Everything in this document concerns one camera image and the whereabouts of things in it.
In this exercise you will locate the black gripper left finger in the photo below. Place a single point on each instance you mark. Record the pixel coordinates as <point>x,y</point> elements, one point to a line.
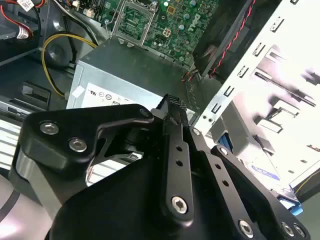
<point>75,117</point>

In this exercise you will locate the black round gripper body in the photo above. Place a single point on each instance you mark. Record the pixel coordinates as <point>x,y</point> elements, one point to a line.
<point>125,207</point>

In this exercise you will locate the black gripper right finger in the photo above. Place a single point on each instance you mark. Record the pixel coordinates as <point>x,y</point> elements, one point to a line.
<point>240,180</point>

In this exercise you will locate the hard disk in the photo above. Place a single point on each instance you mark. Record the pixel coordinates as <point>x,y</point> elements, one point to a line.
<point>265,172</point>

